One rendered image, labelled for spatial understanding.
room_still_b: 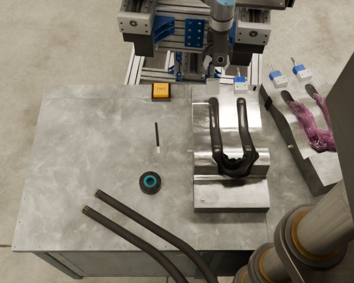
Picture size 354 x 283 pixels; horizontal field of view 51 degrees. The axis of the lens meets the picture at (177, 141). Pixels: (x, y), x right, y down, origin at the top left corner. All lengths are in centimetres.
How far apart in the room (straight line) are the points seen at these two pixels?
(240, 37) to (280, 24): 150
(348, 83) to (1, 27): 306
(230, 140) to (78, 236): 63
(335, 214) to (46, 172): 119
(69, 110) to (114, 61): 124
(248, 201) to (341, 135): 101
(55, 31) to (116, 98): 157
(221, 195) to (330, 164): 39
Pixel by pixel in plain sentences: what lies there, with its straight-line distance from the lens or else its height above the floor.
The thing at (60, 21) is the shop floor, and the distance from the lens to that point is 316.
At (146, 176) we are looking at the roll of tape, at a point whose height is 83.
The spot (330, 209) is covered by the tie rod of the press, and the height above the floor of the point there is 168.
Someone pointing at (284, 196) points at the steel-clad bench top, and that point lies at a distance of 143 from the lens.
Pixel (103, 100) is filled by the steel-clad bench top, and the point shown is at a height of 80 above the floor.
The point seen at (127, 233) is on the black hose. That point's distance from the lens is 128.
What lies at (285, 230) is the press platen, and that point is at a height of 154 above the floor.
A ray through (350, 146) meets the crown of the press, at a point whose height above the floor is 183.
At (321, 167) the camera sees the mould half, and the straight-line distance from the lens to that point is 139.
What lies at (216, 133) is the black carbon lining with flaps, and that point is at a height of 89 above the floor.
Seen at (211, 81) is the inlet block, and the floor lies 94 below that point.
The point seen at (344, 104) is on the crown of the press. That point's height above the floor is 184.
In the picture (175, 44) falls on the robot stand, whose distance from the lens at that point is 186.
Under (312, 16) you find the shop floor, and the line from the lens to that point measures 324.
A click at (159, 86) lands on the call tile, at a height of 84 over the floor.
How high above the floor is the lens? 209
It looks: 61 degrees down
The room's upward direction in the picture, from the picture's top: straight up
